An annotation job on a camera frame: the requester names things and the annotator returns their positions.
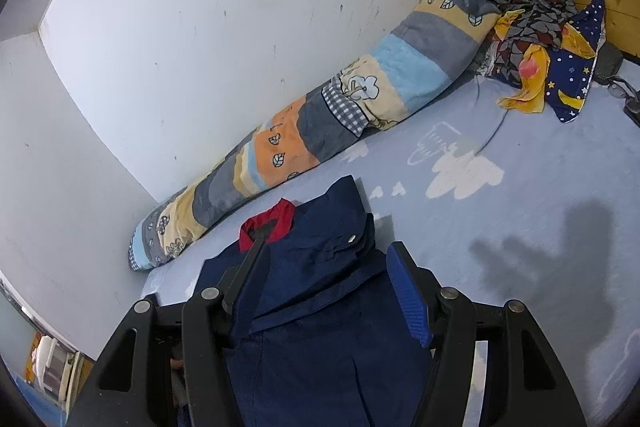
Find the eyeglasses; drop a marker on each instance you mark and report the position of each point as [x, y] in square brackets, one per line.
[622, 87]

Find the navy jacket with red collar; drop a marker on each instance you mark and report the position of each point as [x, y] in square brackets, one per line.
[310, 307]

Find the black pouch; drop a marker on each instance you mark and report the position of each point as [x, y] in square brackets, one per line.
[607, 59]

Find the yellow cloth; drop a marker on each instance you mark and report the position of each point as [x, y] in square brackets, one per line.
[530, 89]

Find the rolled patchwork quilt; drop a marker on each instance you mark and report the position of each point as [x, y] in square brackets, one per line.
[320, 117]

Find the light blue cloud-print bed sheet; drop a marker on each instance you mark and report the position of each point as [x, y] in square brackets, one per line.
[500, 232]

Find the navy star-print pillow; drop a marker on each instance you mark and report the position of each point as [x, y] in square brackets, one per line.
[575, 72]

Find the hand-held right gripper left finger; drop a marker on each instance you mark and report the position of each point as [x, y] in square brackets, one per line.
[246, 276]

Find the grey leaf-print cloth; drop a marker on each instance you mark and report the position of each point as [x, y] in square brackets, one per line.
[530, 2]

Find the white appliance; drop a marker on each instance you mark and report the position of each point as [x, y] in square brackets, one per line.
[50, 364]

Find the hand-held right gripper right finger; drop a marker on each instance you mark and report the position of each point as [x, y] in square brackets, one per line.
[407, 292]

